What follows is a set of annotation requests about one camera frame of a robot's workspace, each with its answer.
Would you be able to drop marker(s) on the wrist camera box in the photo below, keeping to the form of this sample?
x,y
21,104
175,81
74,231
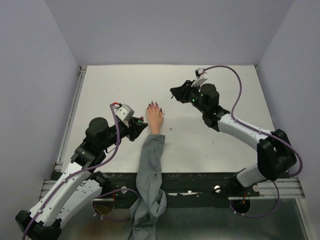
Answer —
x,y
123,112
201,77

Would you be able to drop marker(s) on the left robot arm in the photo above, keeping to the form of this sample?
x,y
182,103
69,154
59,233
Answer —
x,y
80,182

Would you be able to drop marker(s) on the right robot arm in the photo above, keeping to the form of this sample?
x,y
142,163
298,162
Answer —
x,y
274,154

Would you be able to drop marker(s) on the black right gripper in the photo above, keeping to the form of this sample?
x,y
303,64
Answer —
x,y
181,93

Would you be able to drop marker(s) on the black mounting base plate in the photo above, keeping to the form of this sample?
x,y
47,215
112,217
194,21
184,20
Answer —
x,y
183,190

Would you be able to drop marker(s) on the aluminium rail front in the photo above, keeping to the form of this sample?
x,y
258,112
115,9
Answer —
x,y
288,188

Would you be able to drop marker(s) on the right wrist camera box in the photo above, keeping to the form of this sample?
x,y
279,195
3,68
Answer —
x,y
201,77

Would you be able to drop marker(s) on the aluminium rail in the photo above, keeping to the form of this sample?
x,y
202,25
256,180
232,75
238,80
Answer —
x,y
71,115
288,188

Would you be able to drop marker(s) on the grey sleeve forearm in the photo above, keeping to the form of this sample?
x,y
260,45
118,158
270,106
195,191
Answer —
x,y
152,201

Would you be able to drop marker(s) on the mannequin hand with painted nails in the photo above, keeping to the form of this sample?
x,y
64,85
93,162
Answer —
x,y
155,118

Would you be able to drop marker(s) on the aluminium rail left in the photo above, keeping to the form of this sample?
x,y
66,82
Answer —
x,y
71,115

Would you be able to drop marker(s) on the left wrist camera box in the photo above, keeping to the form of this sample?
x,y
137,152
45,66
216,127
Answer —
x,y
123,112

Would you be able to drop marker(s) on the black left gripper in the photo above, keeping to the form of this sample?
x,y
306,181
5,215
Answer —
x,y
135,128

